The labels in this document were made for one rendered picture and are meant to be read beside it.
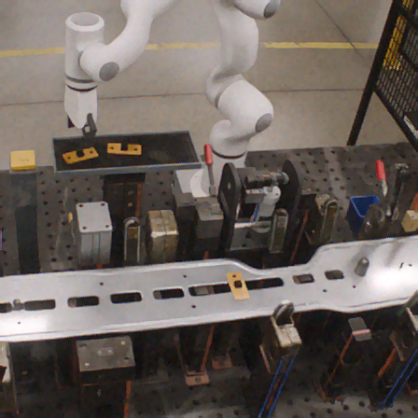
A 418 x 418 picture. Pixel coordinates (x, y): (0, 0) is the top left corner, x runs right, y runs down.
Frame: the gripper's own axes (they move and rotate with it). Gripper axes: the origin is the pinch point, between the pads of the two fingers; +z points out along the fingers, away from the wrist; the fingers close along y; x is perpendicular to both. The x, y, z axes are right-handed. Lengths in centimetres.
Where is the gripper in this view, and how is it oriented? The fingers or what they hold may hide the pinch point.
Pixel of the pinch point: (80, 133)
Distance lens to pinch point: 168.8
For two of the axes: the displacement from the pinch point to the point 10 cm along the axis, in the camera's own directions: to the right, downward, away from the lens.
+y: 4.9, 6.4, -5.9
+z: -1.3, 7.2, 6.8
